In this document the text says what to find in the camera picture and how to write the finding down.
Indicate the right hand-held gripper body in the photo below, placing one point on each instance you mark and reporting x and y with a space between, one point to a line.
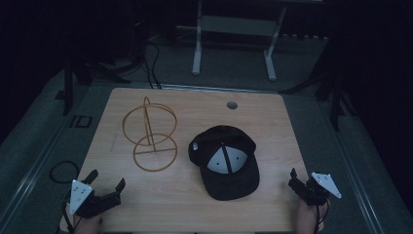
316 190

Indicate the black baseball cap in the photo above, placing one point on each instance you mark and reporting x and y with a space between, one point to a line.
227 177

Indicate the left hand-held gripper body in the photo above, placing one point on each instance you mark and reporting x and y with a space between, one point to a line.
85 200

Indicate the person's left hand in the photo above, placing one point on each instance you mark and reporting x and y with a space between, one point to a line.
88 225

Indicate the black tripod stand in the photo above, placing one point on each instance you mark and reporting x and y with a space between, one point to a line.
336 100
68 87

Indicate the person's right hand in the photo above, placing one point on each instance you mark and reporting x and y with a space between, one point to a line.
307 219

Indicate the white metal desk frame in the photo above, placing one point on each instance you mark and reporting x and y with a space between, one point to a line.
235 26

